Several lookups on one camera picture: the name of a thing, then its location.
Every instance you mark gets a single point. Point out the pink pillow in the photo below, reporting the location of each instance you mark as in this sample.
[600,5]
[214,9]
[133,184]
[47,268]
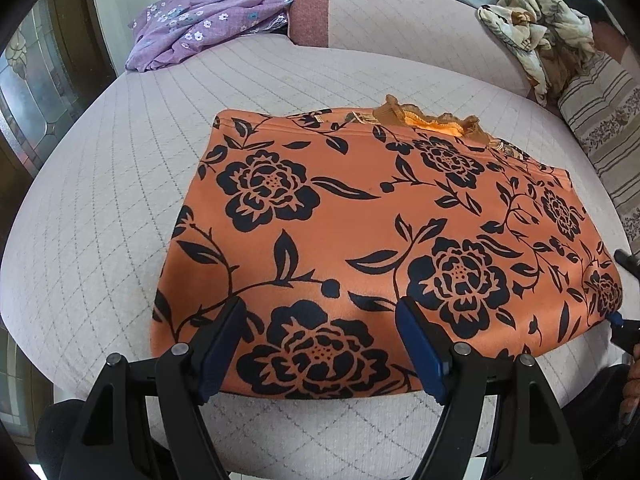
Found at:
[612,42]

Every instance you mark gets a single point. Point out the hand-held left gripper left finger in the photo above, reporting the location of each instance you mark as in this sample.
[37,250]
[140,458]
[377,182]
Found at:
[221,352]

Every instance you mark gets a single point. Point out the dark wooden door frame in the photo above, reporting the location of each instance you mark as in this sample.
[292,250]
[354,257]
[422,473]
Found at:
[75,25]

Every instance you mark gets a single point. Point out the person's right hand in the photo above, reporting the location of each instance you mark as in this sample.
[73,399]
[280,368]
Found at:
[632,390]

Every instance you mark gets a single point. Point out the pink bolster cushion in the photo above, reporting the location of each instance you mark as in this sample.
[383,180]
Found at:
[400,25]

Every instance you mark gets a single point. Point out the purple floral cloth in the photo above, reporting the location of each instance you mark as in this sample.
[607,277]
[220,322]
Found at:
[200,20]

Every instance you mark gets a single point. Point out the stained glass door panel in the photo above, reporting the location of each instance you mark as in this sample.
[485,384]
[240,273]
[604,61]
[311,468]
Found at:
[30,70]

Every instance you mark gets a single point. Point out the striped floral pillow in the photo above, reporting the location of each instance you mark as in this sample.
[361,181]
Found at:
[605,120]

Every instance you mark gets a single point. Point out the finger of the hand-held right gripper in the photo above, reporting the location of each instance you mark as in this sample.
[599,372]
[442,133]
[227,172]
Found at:
[631,262]
[627,335]

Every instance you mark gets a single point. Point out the orange black floral shirt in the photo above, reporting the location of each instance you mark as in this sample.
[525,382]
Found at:
[350,220]

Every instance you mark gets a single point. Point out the cream brown floral blanket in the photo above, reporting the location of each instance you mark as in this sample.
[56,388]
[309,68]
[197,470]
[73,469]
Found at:
[540,35]

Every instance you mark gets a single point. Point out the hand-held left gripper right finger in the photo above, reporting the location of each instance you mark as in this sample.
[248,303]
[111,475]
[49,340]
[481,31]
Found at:
[420,345]

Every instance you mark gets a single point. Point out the dark cloth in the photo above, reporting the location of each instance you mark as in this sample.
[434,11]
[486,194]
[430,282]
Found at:
[595,410]

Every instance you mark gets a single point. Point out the black cloth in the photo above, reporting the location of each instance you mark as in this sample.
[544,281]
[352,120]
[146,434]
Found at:
[590,10]

